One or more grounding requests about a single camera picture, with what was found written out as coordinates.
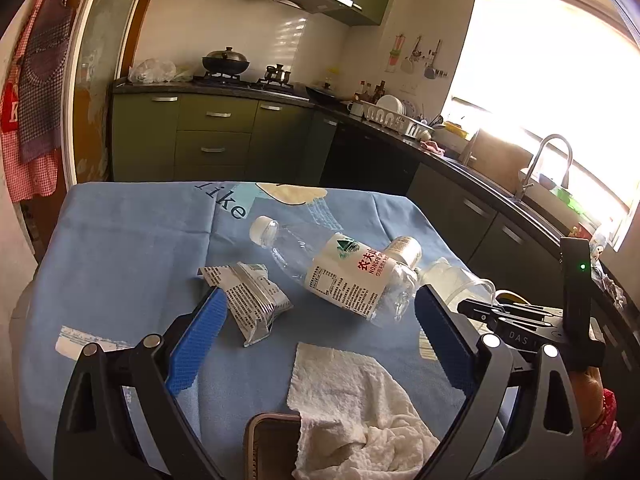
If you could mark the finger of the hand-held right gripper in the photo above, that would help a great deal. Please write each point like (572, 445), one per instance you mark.
(480, 310)

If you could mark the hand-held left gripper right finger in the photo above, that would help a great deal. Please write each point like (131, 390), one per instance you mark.
(442, 340)

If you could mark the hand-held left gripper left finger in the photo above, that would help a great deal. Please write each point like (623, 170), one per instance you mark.
(197, 345)

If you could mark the yellow-rimmed trash bin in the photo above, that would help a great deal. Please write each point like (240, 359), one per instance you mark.
(512, 294)

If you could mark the clear plastic cup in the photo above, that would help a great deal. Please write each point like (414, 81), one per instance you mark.
(450, 275)

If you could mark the silver snack wrapper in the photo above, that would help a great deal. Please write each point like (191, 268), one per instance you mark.
(250, 295)

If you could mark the small white bottle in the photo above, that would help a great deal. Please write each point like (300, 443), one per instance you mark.
(405, 249)

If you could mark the white paper towel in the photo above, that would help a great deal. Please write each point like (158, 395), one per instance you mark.
(350, 395)

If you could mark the clear plastic water bottle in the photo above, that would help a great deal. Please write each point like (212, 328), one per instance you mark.
(345, 275)

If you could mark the brown plastic tray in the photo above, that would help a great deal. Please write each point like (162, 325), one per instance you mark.
(270, 447)

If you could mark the person's right hand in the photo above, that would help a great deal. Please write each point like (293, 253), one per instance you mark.
(590, 395)

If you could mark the green plastic item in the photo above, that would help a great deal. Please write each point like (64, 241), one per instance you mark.
(570, 200)

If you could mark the blue printed tablecloth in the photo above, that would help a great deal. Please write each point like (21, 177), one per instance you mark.
(125, 260)

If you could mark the small grey bowl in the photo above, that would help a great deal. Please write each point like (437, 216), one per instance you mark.
(548, 181)

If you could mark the tall curved steel faucet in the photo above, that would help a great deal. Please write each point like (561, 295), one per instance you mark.
(525, 180)

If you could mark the wooden cutting board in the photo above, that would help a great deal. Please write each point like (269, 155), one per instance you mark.
(497, 160)

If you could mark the pink cloth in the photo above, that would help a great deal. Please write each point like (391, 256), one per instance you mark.
(432, 147)

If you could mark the yellow sponge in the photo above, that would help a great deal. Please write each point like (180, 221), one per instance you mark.
(456, 130)

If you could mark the green lower cabinets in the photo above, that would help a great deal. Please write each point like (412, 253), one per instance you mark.
(215, 150)

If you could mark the white dish rack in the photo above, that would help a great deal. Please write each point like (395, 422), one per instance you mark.
(395, 120)

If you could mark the white plates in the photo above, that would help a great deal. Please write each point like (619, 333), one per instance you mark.
(390, 105)

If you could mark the red checked apron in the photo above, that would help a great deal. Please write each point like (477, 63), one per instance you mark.
(35, 180)

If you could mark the white mug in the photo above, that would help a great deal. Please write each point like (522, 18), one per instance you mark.
(356, 108)

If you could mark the bright window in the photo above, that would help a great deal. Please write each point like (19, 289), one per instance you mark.
(550, 60)

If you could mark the row of condiment bottles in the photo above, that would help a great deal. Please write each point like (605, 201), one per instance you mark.
(372, 91)

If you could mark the hanging grey spatula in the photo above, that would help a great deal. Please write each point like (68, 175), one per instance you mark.
(431, 70)

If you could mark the hanging white ladle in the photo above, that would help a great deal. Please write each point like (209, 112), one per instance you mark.
(409, 65)

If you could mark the dark stone countertop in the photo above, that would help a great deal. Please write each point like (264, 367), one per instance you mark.
(145, 87)

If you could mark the black frying pan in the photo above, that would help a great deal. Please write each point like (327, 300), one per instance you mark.
(325, 94)

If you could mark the gas stove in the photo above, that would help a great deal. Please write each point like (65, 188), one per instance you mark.
(245, 82)

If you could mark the hanging striped utensil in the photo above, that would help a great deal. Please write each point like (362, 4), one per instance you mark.
(396, 52)

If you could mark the white plastic bag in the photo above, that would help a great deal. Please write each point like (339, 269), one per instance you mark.
(155, 71)

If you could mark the glass sliding door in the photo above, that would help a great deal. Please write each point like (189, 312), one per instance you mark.
(95, 85)

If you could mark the small dark kettle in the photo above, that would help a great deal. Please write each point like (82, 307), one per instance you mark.
(278, 75)

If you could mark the black wok with lid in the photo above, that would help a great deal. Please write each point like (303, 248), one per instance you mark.
(226, 64)

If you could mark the purple checked apron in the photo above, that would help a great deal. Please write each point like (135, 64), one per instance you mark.
(45, 85)

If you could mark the wooden door frame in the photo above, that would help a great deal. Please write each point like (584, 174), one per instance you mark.
(131, 35)

